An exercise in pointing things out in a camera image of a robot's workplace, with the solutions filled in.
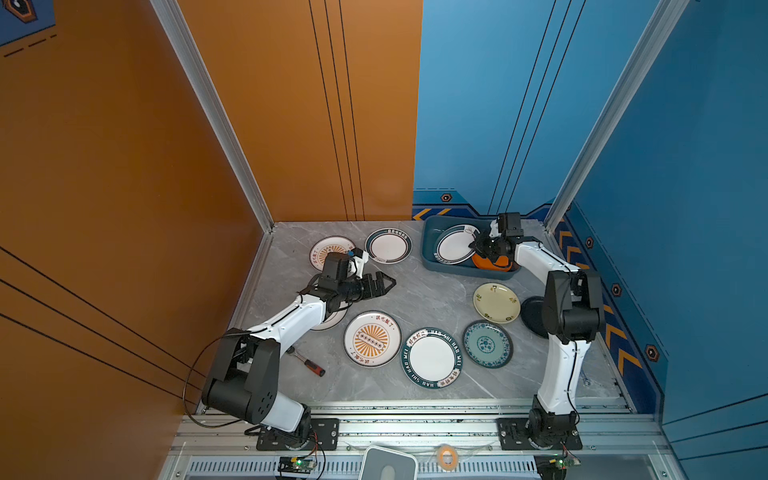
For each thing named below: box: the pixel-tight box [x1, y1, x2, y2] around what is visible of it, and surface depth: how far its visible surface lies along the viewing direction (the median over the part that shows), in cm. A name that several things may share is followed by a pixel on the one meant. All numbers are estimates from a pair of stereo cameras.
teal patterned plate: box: [462, 320, 514, 369], surface depth 90 cm
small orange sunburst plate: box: [309, 235, 356, 271], surface depth 115 cm
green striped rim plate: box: [434, 224, 480, 265], surface depth 110 cm
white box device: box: [358, 445, 418, 480], surface depth 67 cm
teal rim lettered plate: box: [401, 327, 463, 390], surface depth 87 cm
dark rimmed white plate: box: [364, 228, 413, 265], surface depth 115 cm
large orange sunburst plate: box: [343, 309, 402, 369], surface depth 91 cm
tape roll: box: [437, 444, 459, 472], surface depth 72 cm
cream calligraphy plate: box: [472, 282, 521, 324], surface depth 98 cm
